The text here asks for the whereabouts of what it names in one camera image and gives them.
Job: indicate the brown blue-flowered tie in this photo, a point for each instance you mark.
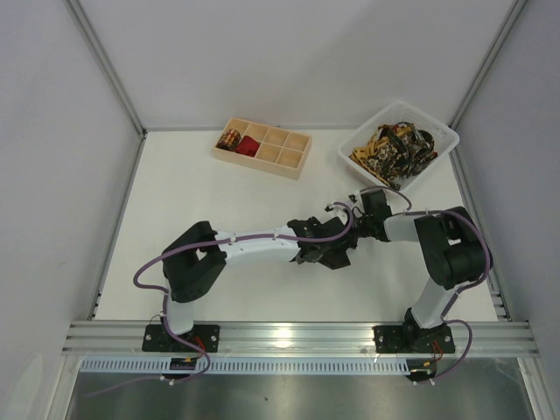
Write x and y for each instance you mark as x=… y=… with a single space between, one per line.
x=335 y=259

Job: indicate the yellow patterned tie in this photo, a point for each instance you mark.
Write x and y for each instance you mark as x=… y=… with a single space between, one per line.
x=385 y=155

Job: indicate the rolled brown patterned tie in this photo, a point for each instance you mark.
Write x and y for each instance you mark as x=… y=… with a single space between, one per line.
x=229 y=140

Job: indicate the rolled red tie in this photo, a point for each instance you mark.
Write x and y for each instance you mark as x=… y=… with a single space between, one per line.
x=248 y=147

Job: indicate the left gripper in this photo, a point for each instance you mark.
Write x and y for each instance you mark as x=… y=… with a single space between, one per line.
x=334 y=244

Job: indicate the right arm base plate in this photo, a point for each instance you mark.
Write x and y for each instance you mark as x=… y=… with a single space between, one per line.
x=408 y=339

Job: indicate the left aluminium frame post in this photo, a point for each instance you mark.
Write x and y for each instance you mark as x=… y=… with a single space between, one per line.
x=103 y=61

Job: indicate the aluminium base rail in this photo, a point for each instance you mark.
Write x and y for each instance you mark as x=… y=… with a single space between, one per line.
x=278 y=339

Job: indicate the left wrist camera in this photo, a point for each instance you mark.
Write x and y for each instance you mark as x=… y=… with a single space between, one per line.
x=337 y=211

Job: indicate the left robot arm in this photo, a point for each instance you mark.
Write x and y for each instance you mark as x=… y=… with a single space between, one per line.
x=192 y=273

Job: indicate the white slotted cable duct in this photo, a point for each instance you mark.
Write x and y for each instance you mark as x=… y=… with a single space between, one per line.
x=244 y=365

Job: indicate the right aluminium frame post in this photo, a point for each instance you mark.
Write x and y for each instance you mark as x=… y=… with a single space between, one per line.
x=508 y=24

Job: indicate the aluminium frame post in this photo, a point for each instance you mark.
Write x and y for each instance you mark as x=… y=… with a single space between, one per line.
x=508 y=24
x=103 y=61

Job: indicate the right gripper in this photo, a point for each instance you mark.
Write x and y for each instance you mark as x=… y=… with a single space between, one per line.
x=361 y=225

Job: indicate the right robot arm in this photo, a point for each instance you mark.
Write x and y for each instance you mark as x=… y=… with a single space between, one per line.
x=455 y=255

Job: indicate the white plastic basket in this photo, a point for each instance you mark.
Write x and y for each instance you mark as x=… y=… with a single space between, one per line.
x=445 y=141

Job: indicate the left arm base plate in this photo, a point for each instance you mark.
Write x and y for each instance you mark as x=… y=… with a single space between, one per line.
x=157 y=340

